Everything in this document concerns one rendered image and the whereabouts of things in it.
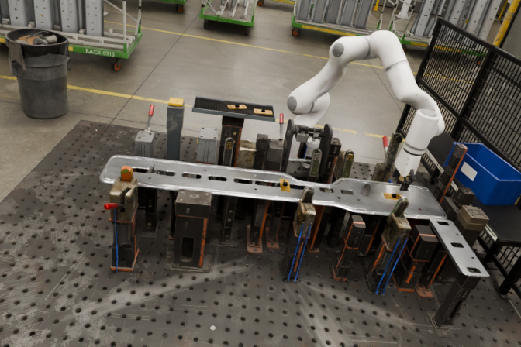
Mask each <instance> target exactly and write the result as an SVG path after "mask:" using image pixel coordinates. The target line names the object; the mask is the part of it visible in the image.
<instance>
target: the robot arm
mask: <svg viewBox="0 0 521 347"><path fill-rule="evenodd" d="M377 57H379V58H380V60H381V63H382V66H383V68H384V70H385V73H386V75H387V78H388V80H389V83H390V85H391V87H392V90H393V92H394V95H395V97H396V98H397V99H398V101H400V102H403V103H406V104H408V105H411V106H412V107H413V108H414V109H415V110H416V111H417V112H416V115H415V117H414V119H413V121H412V124H411V126H410V129H409V132H408V134H407V136H406V138H405V142H404V144H403V147H402V149H401V151H400V153H399V155H398V156H397V159H396V161H395V169H394V172H393V174H392V177H397V178H399V177H400V175H401V176H402V177H404V182H402V184H401V187H400V188H399V190H400V191H407V190H408V188H409V185H410V184H412V182H413V181H415V174H416V171H417V168H418V166H419V162H420V159H421V156H422V155H423V154H424V153H425V151H426V148H427V146H428V144H429V142H430V140H431V139H432V138H433V137H434V136H438V135H440V134H441V133H443V131H444V129H445V125H444V121H443V117H442V115H441V113H440V110H439V108H438V106H437V104H436V102H435V101H434V100H433V99H432V98H431V97H430V96H429V95H428V94H427V93H426V92H424V91H422V90H421V89H420V88H419V87H418V86H417V84H416V81H415V78H414V76H413V74H412V71H411V68H410V66H409V63H408V61H407V59H406V56H405V53H404V51H403V48H402V46H401V43H400V42H399V39H398V37H397V36H396V35H395V34H394V33H392V32H390V31H386V30H381V31H376V32H374V33H372V34H371V35H369V36H348V37H342V38H340V39H338V40H337V41H335V42H334V43H333V45H332V46H331V47H330V58H329V61H328V62H327V64H326V65H325V67H324V68H323V69H322V70H321V71H320V72H319V73H318V74H317V75H316V76H315V77H313V78H312V79H310V80H309V81H307V82H305V83H304V84H302V85H301V86H299V87H298V88H296V89H295V90H294V91H293V92H292V93H291V94H290V95H289V96H288V100H287V104H288V109H289V110H290V111H291V112H292V113H294V114H297V116H296V117H295V118H294V119H293V120H294V123H295V124H296V125H305V126H308V127H309V128H313V127H314V126H315V124H316V123H317V122H318V121H319V120H320V119H321V118H322V116H323V115H324V114H325V112H326V110H327V109H328V107H329V104H330V96H329V94H328V92H329V91H331V90H332V89H333V88H334V87H335V86H336V85H338V84H339V82H340V81H341V80H342V79H343V78H344V76H345V74H346V72H347V69H346V65H347V64H348V63H349V62H352V61H355V60H369V59H374V58H377ZM299 146H300V142H296V139H295V134H294V135H293V139H292V147H291V151H290V155H289V157H292V158H298V157H297V154H298V149H299ZM408 174H409V176H407V175H408ZM407 177H409V180H406V178H407Z"/></svg>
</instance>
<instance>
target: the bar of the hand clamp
mask: <svg viewBox="0 0 521 347"><path fill-rule="evenodd" d="M402 140H403V138H402V135H401V133H395V132H393V133H392V137H391V140H390V143H389V146H388V151H387V153H386V157H385V161H384V163H385V168H384V169H383V171H385V170H386V167H387V164H388V161H390V166H391V167H390V168H388V170H389V171H392V168H393V164H394V162H395V157H396V154H397V152H398V148H399V143H401V142H402Z"/></svg>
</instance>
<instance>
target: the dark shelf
mask: <svg viewBox="0 0 521 347"><path fill-rule="evenodd" d="M454 143H455V140H454V139H453V138H452V137H451V136H450V135H449V134H448V133H444V132H443V133H441V134H440V135H438V136H434V137H433V138H432V139H431V140H430V142H429V144H428V146H427V148H426V151H425V152H426V153H427V155H428V156H429V158H430V159H431V160H432V161H433V162H434V164H435V165H436V167H437V168H438V169H439V170H440V172H441V173H442V174H443V172H444V164H445V162H446V160H447V157H448V156H449V154H450V151H451V149H452V147H453V144H454ZM450 185H451V186H452V187H453V189H454V190H455V191H456V192H457V190H458V188H459V187H465V186H464V185H463V184H462V183H461V182H460V181H459V180H458V179H457V178H456V177H454V179H453V180H452V182H451V184H450ZM470 206H471V207H479V208H480V209H481V210H482V211H483V212H484V213H485V215H486V216H487V217H488V219H489V220H488V223H487V225H486V226H485V230H486V231H487V232H488V234H489V235H490V236H491V237H492V238H493V240H494V241H495V243H496V244H497V245H498V246H511V247H519V248H521V210H520V209H519V208H518V207H517V206H516V205H515V204H514V205H485V204H483V203H482V202H481V201H479V200H478V199H477V198H476V197H474V199H473V201H472V202H471V205H470Z"/></svg>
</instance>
